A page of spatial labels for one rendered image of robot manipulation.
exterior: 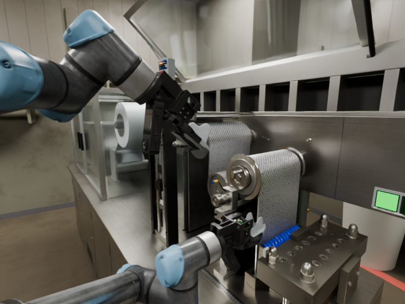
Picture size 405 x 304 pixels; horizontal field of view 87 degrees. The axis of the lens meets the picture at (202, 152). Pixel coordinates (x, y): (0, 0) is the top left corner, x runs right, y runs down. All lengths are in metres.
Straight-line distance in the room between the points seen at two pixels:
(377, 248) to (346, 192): 1.79
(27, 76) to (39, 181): 3.61
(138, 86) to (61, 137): 3.36
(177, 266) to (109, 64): 0.42
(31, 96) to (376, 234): 2.58
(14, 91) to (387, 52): 0.87
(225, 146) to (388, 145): 0.52
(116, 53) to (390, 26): 3.01
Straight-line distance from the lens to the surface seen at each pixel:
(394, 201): 0.88
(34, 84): 0.34
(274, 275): 0.70
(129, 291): 0.58
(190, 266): 0.54
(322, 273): 0.73
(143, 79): 0.44
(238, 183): 0.69
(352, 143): 0.88
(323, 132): 0.91
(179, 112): 0.47
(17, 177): 3.93
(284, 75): 1.00
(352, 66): 0.90
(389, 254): 2.76
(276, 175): 0.74
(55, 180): 3.89
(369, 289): 0.97
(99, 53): 0.43
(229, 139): 0.88
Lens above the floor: 1.45
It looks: 10 degrees down
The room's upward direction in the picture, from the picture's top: straight up
